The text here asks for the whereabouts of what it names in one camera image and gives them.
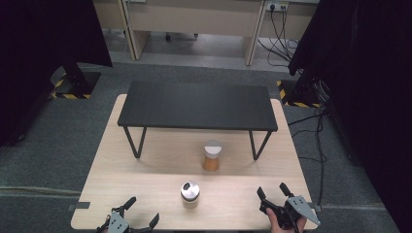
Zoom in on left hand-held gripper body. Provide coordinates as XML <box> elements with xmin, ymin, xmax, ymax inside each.
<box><xmin>102</xmin><ymin>207</ymin><xmax>151</xmax><ymax>233</ymax></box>

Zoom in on silver-lidded jar of tan powder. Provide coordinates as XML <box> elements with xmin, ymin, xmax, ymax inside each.
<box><xmin>180</xmin><ymin>180</ymin><xmax>201</xmax><ymax>209</ymax></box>

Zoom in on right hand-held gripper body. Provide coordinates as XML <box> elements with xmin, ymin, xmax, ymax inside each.
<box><xmin>259</xmin><ymin>195</ymin><xmax>322</xmax><ymax>230</ymax></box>

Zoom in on beige office desk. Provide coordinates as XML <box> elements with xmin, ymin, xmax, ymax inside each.
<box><xmin>91</xmin><ymin>0</ymin><xmax>321</xmax><ymax>67</ymax></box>

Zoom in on white wall power socket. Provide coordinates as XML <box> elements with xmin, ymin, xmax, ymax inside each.
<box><xmin>264</xmin><ymin>0</ymin><xmax>290</xmax><ymax>13</ymax></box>

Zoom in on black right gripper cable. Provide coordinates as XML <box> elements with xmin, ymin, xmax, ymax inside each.
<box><xmin>289</xmin><ymin>216</ymin><xmax>301</xmax><ymax>233</ymax></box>

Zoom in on black cables on carpet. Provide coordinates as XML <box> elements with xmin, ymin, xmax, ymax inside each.
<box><xmin>287</xmin><ymin>106</ymin><xmax>328</xmax><ymax>209</ymax></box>

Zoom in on white-lidded jar of orange powder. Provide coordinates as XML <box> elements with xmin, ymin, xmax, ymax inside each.
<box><xmin>201</xmin><ymin>139</ymin><xmax>223</xmax><ymax>172</ymax></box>

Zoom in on black curtain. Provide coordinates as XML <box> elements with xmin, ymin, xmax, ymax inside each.
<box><xmin>288</xmin><ymin>0</ymin><xmax>412</xmax><ymax>233</ymax></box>
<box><xmin>0</xmin><ymin>0</ymin><xmax>114</xmax><ymax>149</ymax></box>

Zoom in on person's left hand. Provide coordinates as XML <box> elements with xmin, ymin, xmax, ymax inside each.
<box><xmin>95</xmin><ymin>221</ymin><xmax>111</xmax><ymax>233</ymax></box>

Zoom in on black stand base hazard tape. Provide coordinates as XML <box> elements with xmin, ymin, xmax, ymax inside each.
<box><xmin>48</xmin><ymin>62</ymin><xmax>102</xmax><ymax>101</ymax></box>
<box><xmin>276</xmin><ymin>69</ymin><xmax>326</xmax><ymax>109</ymax></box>

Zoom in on person's right hand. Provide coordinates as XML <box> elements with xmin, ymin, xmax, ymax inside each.
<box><xmin>265</xmin><ymin>207</ymin><xmax>308</xmax><ymax>233</ymax></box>

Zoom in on black shelf with wire legs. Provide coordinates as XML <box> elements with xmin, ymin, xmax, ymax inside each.
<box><xmin>117</xmin><ymin>81</ymin><xmax>279</xmax><ymax>161</ymax></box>

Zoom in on black cables below socket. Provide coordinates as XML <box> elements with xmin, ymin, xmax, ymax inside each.
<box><xmin>257</xmin><ymin>6</ymin><xmax>303</xmax><ymax>69</ymax></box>

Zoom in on grey tape strip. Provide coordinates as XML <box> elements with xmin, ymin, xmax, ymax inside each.
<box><xmin>308</xmin><ymin>201</ymin><xmax>323</xmax><ymax>214</ymax></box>
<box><xmin>67</xmin><ymin>201</ymin><xmax>91</xmax><ymax>213</ymax></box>

